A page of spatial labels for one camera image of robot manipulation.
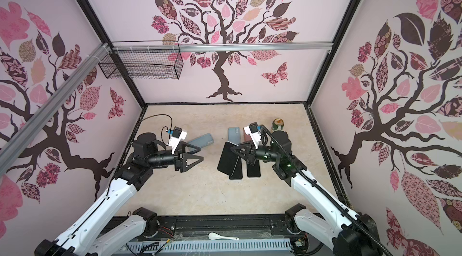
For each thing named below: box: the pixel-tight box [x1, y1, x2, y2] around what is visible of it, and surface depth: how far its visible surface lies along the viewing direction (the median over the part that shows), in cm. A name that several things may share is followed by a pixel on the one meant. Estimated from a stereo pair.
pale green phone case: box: [187, 132, 215, 149], surface depth 103 cm
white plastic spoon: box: [208, 232, 241, 241], surface depth 72 cm
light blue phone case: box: [227, 126, 241, 146], surface depth 108 cm
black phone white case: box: [217, 141, 241, 177], surface depth 69 cm
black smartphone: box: [246, 159, 262, 178], surface depth 92 cm
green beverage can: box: [270, 117, 285, 133], surface depth 99 cm
